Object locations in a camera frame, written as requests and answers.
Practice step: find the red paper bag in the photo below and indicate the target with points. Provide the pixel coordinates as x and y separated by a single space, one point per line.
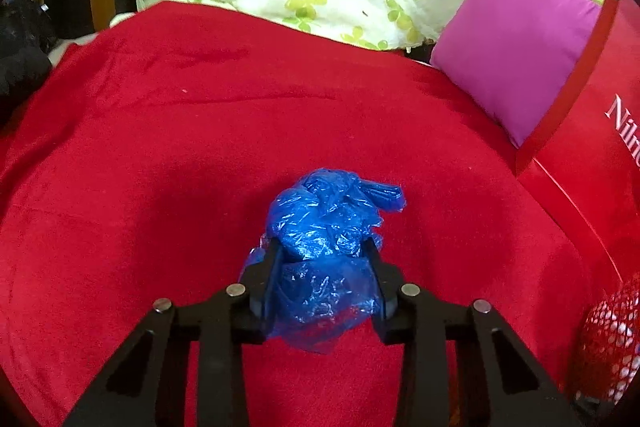
590 187

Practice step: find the red blanket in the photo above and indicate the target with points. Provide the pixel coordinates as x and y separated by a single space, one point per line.
175 157

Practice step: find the blue plastic bag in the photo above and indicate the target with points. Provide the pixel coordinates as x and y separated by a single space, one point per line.
320 227

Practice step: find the black puffer jacket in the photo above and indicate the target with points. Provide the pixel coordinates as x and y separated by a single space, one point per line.
20 57

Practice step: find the pink pillow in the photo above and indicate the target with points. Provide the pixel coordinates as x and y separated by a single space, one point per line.
515 52

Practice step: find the red mesh basket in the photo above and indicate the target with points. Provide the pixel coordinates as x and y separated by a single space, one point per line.
610 347

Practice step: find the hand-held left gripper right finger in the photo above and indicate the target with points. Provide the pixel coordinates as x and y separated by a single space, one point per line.
382 282

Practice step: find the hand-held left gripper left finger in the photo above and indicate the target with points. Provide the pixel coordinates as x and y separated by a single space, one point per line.
265 277

